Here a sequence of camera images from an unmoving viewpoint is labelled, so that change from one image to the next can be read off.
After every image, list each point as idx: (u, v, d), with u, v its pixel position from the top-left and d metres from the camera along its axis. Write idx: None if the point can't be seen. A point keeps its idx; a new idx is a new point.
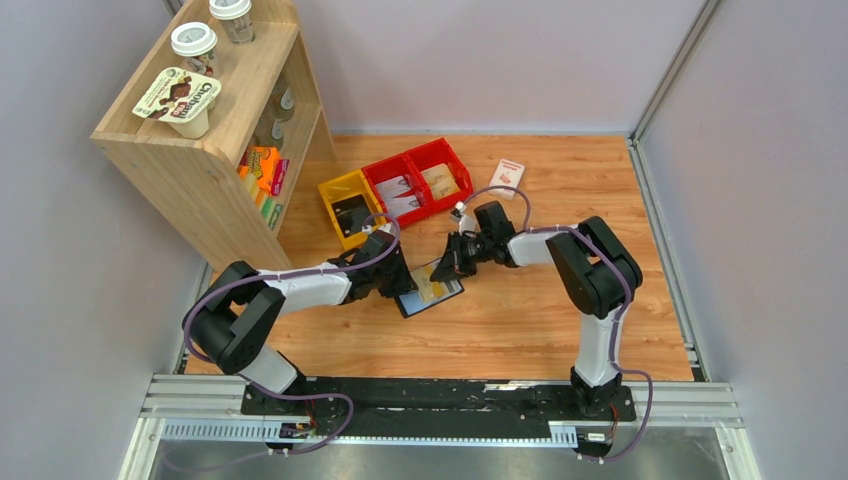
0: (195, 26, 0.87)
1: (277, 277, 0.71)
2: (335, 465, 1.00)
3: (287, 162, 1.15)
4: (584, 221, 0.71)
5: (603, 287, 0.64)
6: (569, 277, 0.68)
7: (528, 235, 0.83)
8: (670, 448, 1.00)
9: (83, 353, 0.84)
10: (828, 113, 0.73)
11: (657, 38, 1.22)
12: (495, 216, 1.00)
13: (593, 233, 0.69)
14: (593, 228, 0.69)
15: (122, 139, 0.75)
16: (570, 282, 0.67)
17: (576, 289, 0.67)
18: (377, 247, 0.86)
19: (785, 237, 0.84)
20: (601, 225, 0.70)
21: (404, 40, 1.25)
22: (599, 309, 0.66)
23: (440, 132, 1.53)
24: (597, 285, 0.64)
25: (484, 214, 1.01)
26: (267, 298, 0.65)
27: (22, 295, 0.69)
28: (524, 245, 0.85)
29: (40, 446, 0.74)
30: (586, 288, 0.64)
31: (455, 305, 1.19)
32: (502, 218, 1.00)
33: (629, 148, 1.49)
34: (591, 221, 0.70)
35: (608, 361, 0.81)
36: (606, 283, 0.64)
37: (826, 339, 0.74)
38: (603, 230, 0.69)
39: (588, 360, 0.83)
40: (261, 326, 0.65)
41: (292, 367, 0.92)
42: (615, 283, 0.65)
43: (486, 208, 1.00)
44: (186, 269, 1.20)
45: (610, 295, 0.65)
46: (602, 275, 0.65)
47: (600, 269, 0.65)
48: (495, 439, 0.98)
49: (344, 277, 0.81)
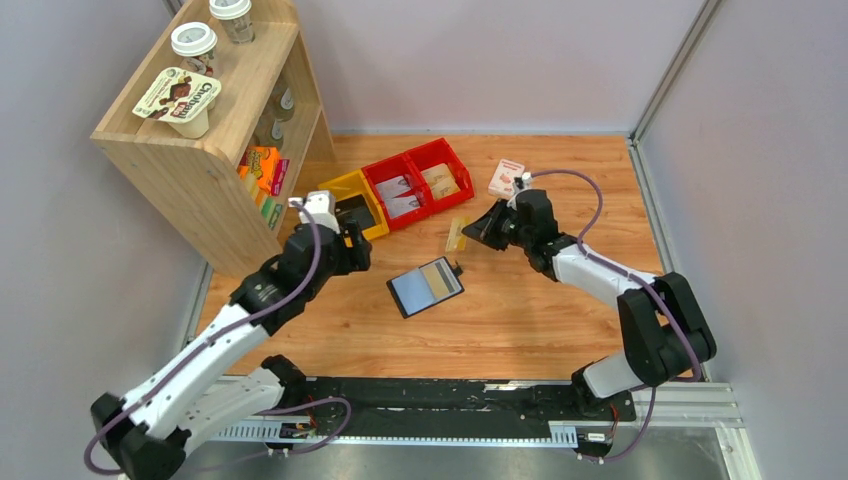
0: (195, 26, 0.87)
1: (142, 403, 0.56)
2: (335, 465, 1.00)
3: (287, 162, 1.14)
4: (664, 277, 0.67)
5: (673, 362, 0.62)
6: (635, 343, 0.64)
7: (585, 258, 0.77)
8: (670, 448, 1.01)
9: (84, 353, 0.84)
10: (828, 113, 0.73)
11: (657, 38, 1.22)
12: (542, 214, 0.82)
13: (673, 296, 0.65)
14: (675, 290, 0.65)
15: (121, 139, 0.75)
16: (637, 349, 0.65)
17: (640, 358, 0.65)
18: (299, 255, 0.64)
19: (785, 237, 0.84)
20: (683, 286, 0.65)
21: (403, 39, 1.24)
22: (660, 382, 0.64)
23: (440, 132, 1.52)
24: (667, 362, 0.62)
25: (526, 207, 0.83)
26: (134, 445, 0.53)
27: (23, 296, 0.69)
28: (574, 269, 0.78)
29: (40, 447, 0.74)
30: (655, 364, 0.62)
31: (455, 305, 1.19)
32: (548, 219, 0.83)
33: (629, 147, 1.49)
34: (672, 280, 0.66)
35: (625, 388, 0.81)
36: (675, 359, 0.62)
37: (826, 339, 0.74)
38: (683, 294, 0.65)
39: (607, 383, 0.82)
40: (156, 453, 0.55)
41: (278, 381, 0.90)
42: (685, 358, 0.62)
43: (531, 202, 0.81)
44: (186, 269, 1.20)
45: (675, 369, 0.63)
46: (672, 348, 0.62)
47: (671, 340, 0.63)
48: (495, 440, 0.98)
49: (248, 326, 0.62)
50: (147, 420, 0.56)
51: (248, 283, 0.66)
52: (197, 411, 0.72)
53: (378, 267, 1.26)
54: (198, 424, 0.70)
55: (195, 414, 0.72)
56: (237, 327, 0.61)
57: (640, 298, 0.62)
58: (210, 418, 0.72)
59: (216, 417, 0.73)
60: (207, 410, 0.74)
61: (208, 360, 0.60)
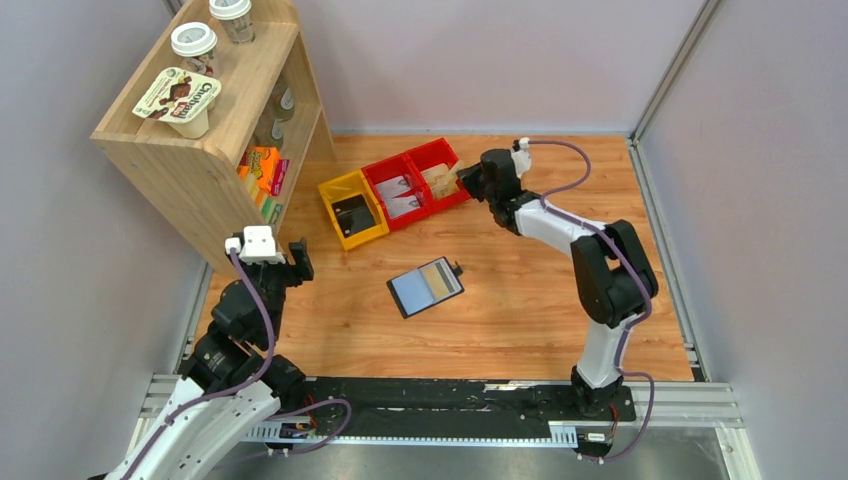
0: (195, 26, 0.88)
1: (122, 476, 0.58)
2: (335, 465, 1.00)
3: (287, 162, 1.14)
4: (612, 224, 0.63)
5: (621, 299, 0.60)
6: (586, 283, 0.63)
7: (546, 212, 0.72)
8: (670, 447, 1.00)
9: (82, 352, 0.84)
10: (828, 112, 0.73)
11: (657, 37, 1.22)
12: (507, 172, 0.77)
13: (619, 238, 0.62)
14: (622, 233, 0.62)
15: (121, 139, 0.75)
16: (588, 289, 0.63)
17: (592, 298, 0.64)
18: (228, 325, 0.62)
19: (785, 236, 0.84)
20: (629, 229, 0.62)
21: (403, 39, 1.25)
22: (611, 320, 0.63)
23: (440, 132, 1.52)
24: (614, 298, 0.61)
25: (491, 167, 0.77)
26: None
27: (22, 295, 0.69)
28: (535, 224, 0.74)
29: (39, 446, 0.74)
30: (605, 302, 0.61)
31: (455, 305, 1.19)
32: (513, 177, 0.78)
33: (629, 148, 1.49)
34: (619, 225, 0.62)
35: (613, 366, 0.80)
36: (622, 294, 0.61)
37: (826, 338, 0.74)
38: (632, 237, 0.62)
39: (594, 364, 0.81)
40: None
41: (269, 392, 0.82)
42: (633, 295, 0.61)
43: (496, 160, 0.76)
44: (186, 269, 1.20)
45: (625, 307, 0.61)
46: (620, 287, 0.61)
47: (620, 279, 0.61)
48: (495, 439, 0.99)
49: (202, 403, 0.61)
50: None
51: (198, 352, 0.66)
52: (187, 456, 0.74)
53: (378, 267, 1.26)
54: (188, 474, 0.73)
55: (186, 460, 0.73)
56: (190, 406, 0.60)
57: (591, 244, 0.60)
58: (201, 462, 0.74)
59: (207, 459, 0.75)
60: (198, 451, 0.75)
61: (171, 438, 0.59)
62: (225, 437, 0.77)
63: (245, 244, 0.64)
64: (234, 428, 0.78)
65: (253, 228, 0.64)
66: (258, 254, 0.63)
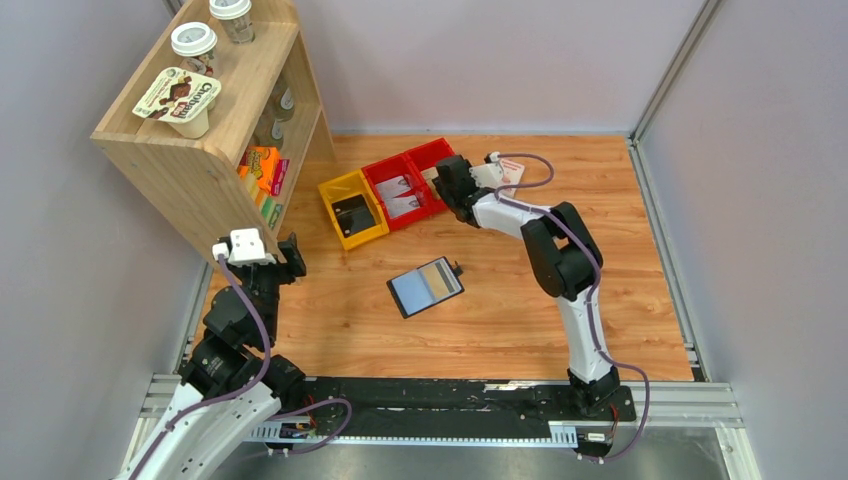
0: (196, 26, 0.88)
1: None
2: (335, 465, 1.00)
3: (287, 162, 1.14)
4: (557, 207, 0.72)
5: (571, 272, 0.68)
6: (538, 261, 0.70)
7: (498, 205, 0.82)
8: (670, 447, 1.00)
9: (83, 353, 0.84)
10: (828, 111, 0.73)
11: (657, 37, 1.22)
12: (459, 172, 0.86)
13: (564, 219, 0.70)
14: (566, 215, 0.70)
15: (121, 139, 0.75)
16: (540, 267, 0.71)
17: (545, 274, 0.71)
18: (221, 333, 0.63)
19: (785, 236, 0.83)
20: (572, 210, 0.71)
21: (403, 39, 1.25)
22: (568, 292, 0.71)
23: (440, 132, 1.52)
24: (564, 271, 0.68)
25: (447, 170, 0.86)
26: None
27: (21, 295, 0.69)
28: (491, 216, 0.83)
29: (39, 446, 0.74)
30: (556, 276, 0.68)
31: (454, 305, 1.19)
32: (466, 175, 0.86)
33: (629, 148, 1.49)
34: (563, 208, 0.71)
35: (596, 352, 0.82)
36: (571, 268, 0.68)
37: (826, 338, 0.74)
38: (574, 217, 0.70)
39: (578, 352, 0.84)
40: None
41: (269, 394, 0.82)
42: (583, 267, 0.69)
43: (448, 164, 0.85)
44: (185, 269, 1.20)
45: (576, 278, 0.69)
46: (570, 262, 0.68)
47: (569, 255, 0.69)
48: (495, 439, 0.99)
49: (200, 409, 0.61)
50: None
51: (195, 359, 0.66)
52: (189, 460, 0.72)
53: (378, 267, 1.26)
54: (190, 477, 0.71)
55: (187, 464, 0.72)
56: (187, 412, 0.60)
57: (539, 227, 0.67)
58: (203, 465, 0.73)
59: (209, 462, 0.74)
60: (199, 455, 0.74)
61: (171, 445, 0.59)
62: (226, 439, 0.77)
63: (232, 249, 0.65)
64: (236, 429, 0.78)
65: (239, 233, 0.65)
66: (246, 257, 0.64)
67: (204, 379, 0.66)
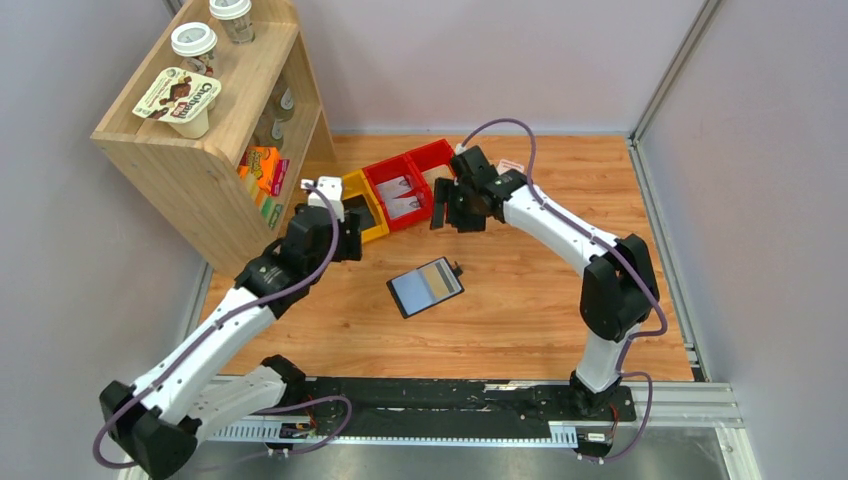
0: (196, 26, 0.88)
1: (154, 386, 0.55)
2: (335, 465, 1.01)
3: (287, 162, 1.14)
4: (624, 240, 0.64)
5: (627, 315, 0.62)
6: (595, 301, 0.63)
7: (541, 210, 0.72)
8: (670, 447, 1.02)
9: (83, 353, 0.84)
10: (827, 111, 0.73)
11: (657, 37, 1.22)
12: (473, 159, 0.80)
13: (631, 254, 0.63)
14: (634, 249, 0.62)
15: (121, 139, 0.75)
16: (594, 306, 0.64)
17: (598, 314, 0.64)
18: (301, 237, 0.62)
19: (785, 236, 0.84)
20: (640, 244, 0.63)
21: (403, 40, 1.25)
22: (618, 334, 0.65)
23: (440, 132, 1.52)
24: (622, 314, 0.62)
25: (459, 161, 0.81)
26: (148, 426, 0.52)
27: (21, 296, 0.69)
28: (530, 220, 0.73)
29: (40, 446, 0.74)
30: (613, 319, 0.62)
31: (454, 305, 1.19)
32: (481, 163, 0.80)
33: (629, 148, 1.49)
34: (632, 242, 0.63)
35: (614, 369, 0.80)
36: (630, 310, 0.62)
37: (825, 338, 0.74)
38: (642, 251, 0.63)
39: (597, 370, 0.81)
40: (175, 436, 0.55)
41: (281, 377, 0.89)
42: (641, 308, 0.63)
43: (461, 153, 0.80)
44: (185, 269, 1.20)
45: (632, 320, 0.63)
46: (629, 303, 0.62)
47: (628, 295, 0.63)
48: (494, 440, 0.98)
49: (255, 307, 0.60)
50: (159, 404, 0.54)
51: (252, 266, 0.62)
52: (206, 403, 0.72)
53: (378, 267, 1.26)
54: (207, 414, 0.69)
55: (203, 406, 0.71)
56: (241, 311, 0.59)
57: (606, 267, 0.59)
58: (219, 409, 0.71)
59: (225, 408, 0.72)
60: (217, 403, 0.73)
61: (212, 345, 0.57)
62: (242, 398, 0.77)
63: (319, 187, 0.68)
64: (252, 392, 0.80)
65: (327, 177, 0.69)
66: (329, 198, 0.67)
67: (256, 288, 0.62)
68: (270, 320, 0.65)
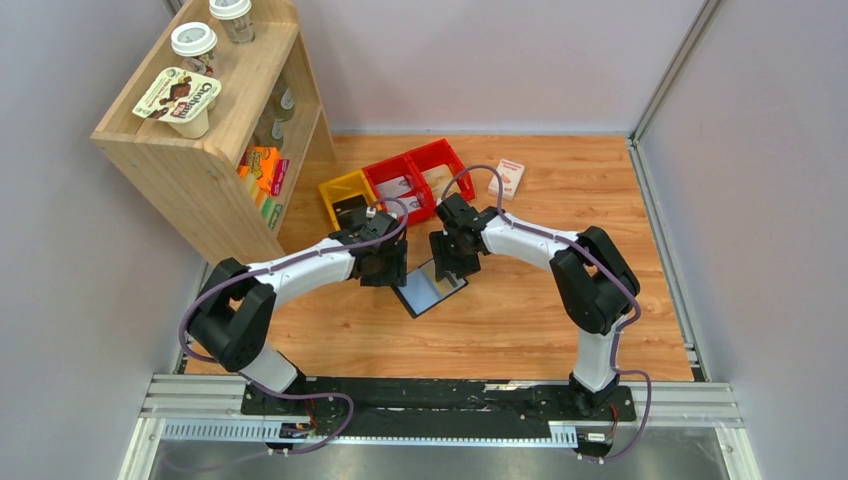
0: (196, 26, 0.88)
1: (269, 270, 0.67)
2: (335, 465, 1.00)
3: (287, 162, 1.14)
4: (585, 232, 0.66)
5: (608, 305, 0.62)
6: (571, 296, 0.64)
7: (512, 229, 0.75)
8: (670, 447, 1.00)
9: (83, 353, 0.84)
10: (828, 112, 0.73)
11: (658, 38, 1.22)
12: (455, 205, 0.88)
13: (595, 247, 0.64)
14: (597, 242, 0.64)
15: (122, 139, 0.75)
16: (573, 302, 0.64)
17: (579, 310, 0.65)
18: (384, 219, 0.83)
19: (785, 237, 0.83)
20: (602, 236, 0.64)
21: (404, 40, 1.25)
22: (603, 327, 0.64)
23: (440, 132, 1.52)
24: (601, 305, 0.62)
25: (443, 208, 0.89)
26: (259, 296, 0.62)
27: (21, 296, 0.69)
28: (504, 241, 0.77)
29: (39, 447, 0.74)
30: (593, 312, 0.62)
31: (454, 305, 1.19)
32: (462, 206, 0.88)
33: (629, 147, 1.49)
34: (592, 233, 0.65)
35: (609, 366, 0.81)
36: (608, 300, 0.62)
37: (826, 338, 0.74)
38: (605, 243, 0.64)
39: (591, 369, 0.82)
40: (256, 325, 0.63)
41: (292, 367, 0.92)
42: (619, 297, 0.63)
43: (443, 200, 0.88)
44: (186, 269, 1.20)
45: (614, 310, 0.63)
46: (605, 294, 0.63)
47: (603, 286, 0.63)
48: (495, 439, 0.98)
49: (345, 252, 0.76)
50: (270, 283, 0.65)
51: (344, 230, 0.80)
52: None
53: None
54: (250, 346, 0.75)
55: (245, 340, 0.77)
56: (339, 249, 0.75)
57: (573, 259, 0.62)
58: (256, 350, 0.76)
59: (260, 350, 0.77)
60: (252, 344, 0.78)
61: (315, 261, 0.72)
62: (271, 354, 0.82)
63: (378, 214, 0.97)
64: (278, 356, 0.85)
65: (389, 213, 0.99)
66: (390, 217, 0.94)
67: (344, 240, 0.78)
68: (335, 275, 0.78)
